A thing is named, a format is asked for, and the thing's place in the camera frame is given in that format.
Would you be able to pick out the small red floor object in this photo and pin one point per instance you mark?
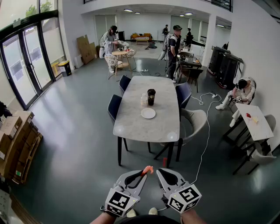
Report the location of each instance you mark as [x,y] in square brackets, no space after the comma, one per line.
[165,162]

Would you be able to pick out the leaning cardboard sheets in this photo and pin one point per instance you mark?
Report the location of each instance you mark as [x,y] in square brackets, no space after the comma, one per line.
[86,49]

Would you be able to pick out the stack of cardboard boxes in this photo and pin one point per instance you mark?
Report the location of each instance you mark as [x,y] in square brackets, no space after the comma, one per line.
[17,144]

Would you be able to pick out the person's white shoe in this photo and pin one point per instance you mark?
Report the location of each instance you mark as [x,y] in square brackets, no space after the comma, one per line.
[153,211]
[131,213]

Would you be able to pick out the round wooden table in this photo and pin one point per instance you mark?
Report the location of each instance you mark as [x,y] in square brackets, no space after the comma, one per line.
[120,53]

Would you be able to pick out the person's right forearm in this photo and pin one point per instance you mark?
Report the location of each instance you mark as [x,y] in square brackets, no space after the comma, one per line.
[192,217]

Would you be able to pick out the person's black clothing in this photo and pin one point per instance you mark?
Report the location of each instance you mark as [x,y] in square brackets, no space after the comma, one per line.
[148,219]

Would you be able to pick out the dark blue dining chair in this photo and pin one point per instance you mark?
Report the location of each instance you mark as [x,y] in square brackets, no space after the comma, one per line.
[124,83]
[114,106]
[183,94]

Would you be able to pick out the dark wooden table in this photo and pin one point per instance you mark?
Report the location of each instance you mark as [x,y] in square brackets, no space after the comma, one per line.
[191,64]

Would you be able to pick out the small red food item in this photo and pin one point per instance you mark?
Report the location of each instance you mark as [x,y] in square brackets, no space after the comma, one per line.
[248,115]

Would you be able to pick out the person's left white shoe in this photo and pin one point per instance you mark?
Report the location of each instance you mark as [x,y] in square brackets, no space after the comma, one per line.
[131,213]

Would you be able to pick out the orange shrimp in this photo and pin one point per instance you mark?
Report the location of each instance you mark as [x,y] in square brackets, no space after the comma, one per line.
[148,169]

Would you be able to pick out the white round plate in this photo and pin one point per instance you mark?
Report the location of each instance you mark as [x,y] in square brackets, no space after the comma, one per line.
[148,113]

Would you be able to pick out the wicker chair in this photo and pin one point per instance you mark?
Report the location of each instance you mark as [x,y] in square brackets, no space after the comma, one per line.
[112,63]

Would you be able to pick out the black bin yellow lid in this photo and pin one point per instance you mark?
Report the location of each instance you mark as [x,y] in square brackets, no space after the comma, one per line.
[65,68]

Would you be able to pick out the clear plastic jar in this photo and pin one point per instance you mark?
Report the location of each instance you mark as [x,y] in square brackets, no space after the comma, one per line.
[144,100]

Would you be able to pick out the beige upholstered chair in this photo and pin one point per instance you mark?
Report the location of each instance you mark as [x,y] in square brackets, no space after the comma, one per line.
[194,122]

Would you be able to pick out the white marble side table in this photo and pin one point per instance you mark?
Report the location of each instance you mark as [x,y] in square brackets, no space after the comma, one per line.
[260,129]

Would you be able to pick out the orange sofa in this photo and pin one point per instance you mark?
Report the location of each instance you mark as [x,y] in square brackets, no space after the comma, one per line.
[141,36]

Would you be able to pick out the glass double door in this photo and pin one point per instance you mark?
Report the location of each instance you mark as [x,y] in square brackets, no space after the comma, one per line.
[26,65]

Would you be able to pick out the low wooden coffee table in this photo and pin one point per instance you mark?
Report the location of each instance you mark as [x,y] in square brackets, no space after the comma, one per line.
[142,41]

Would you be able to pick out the black tumbler cup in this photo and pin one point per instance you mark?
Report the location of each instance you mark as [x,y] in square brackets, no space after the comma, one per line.
[151,97]

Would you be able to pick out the person's right white shoe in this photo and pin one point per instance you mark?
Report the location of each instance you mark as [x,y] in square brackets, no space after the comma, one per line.
[153,211]

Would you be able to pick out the person's left forearm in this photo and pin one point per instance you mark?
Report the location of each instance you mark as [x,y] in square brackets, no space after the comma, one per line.
[102,218]

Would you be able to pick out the grey shell chair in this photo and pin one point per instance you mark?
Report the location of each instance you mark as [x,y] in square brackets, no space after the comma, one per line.
[261,156]

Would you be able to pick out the grey marble dining table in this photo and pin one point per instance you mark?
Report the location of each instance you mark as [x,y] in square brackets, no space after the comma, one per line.
[151,129]

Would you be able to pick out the brown wooden chair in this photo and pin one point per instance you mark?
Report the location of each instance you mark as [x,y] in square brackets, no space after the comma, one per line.
[193,74]

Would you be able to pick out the black rolling cabinet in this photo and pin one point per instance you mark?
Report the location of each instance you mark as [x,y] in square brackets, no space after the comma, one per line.
[225,65]

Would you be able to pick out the small yellow food item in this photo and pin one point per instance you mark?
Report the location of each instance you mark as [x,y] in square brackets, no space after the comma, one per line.
[255,119]

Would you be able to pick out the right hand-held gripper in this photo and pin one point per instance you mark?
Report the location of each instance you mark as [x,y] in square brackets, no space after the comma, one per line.
[184,198]

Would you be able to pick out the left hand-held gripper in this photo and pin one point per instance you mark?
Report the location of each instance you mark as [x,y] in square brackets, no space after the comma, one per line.
[119,202]

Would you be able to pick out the white power strip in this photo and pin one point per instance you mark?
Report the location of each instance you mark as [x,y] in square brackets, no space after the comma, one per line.
[214,95]
[144,70]

